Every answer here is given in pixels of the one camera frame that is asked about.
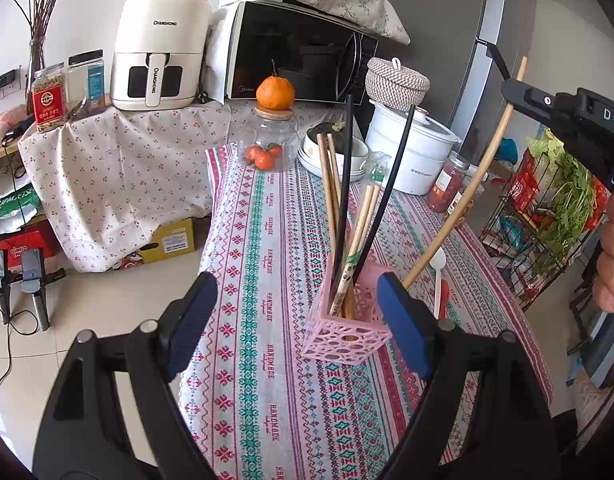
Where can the jar of red snacks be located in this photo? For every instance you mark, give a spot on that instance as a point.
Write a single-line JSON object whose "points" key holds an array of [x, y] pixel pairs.
{"points": [[447, 183]]}

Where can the patterned striped tablecloth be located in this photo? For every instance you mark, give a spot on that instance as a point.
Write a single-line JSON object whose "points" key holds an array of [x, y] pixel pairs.
{"points": [[277, 388]]}

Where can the floral white cabinet cloth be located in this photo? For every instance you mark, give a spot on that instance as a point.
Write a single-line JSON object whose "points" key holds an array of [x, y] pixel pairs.
{"points": [[108, 182]]}

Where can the white air fryer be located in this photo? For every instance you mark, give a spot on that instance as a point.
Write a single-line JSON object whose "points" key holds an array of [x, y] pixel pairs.
{"points": [[158, 54]]}

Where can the dark green squash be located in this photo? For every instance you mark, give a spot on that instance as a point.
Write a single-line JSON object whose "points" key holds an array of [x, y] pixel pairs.
{"points": [[338, 131]]}

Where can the white plastic spoon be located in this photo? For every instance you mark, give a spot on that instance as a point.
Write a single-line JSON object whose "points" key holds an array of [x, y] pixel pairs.
{"points": [[438, 263]]}

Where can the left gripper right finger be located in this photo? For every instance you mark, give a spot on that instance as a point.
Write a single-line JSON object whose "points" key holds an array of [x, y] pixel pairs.
{"points": [[482, 414]]}

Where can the woven lidded basket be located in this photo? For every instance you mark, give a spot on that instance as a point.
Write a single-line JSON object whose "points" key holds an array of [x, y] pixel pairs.
{"points": [[394, 85]]}

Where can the yellow cardboard box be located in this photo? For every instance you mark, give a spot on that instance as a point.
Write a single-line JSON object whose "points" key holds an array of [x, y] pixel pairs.
{"points": [[170, 241]]}

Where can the bamboo chopstick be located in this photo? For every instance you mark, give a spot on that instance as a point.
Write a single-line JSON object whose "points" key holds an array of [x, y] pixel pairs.
{"points": [[353, 255], [335, 180], [466, 198], [347, 309]]}

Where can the pink lattice utensil holder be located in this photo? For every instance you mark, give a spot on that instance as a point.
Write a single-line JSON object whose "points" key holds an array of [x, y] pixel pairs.
{"points": [[347, 341]]}

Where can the red label nut jar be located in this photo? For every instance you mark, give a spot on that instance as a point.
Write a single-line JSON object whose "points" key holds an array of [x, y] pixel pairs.
{"points": [[49, 97]]}

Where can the leafy green vegetables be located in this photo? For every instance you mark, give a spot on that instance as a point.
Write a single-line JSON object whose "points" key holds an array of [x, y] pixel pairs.
{"points": [[565, 201]]}

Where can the black wire storage rack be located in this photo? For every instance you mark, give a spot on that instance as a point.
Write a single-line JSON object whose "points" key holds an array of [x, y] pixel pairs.
{"points": [[511, 239]]}

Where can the white electric cooking pot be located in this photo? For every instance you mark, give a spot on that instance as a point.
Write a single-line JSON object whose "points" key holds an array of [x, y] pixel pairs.
{"points": [[428, 146]]}

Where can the light wooden chopstick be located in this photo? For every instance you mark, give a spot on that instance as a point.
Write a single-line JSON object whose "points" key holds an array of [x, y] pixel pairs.
{"points": [[328, 189]]}

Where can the person's right hand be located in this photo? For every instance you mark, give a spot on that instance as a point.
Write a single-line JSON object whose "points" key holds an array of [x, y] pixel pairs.
{"points": [[603, 287]]}

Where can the grey refrigerator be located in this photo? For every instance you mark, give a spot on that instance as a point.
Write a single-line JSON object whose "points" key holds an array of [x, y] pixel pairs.
{"points": [[448, 44]]}

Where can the orange tangerine on jar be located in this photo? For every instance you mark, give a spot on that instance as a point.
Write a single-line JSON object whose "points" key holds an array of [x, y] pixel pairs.
{"points": [[275, 92]]}

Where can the black chopstick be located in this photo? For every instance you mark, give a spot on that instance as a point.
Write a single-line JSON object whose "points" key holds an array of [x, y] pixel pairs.
{"points": [[377, 218], [343, 199]]}

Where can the vase with dry branches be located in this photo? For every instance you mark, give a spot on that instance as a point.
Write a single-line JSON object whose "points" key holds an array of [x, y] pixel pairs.
{"points": [[37, 15]]}

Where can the black microwave oven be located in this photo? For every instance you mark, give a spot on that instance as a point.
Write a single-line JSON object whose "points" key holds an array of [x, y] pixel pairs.
{"points": [[324, 58]]}

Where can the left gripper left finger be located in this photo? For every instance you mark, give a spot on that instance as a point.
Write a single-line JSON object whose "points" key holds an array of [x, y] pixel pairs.
{"points": [[83, 433]]}

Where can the red plastic bag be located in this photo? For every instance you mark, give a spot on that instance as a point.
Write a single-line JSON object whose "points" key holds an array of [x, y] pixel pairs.
{"points": [[599, 205]]}

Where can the glass jar with tomatoes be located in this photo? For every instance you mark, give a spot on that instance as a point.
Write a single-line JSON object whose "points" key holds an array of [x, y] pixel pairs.
{"points": [[268, 140]]}

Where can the white bowl green handle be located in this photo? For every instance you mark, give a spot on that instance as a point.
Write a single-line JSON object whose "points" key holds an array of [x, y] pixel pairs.
{"points": [[308, 156]]}

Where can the blue label plastic jar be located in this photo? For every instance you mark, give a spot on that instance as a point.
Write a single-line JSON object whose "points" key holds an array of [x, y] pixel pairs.
{"points": [[85, 79]]}

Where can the red chopstick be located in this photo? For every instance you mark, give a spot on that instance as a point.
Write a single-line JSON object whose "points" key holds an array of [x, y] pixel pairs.
{"points": [[445, 294]]}

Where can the black power strip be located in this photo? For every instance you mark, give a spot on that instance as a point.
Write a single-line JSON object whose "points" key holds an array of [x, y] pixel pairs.
{"points": [[7, 78]]}

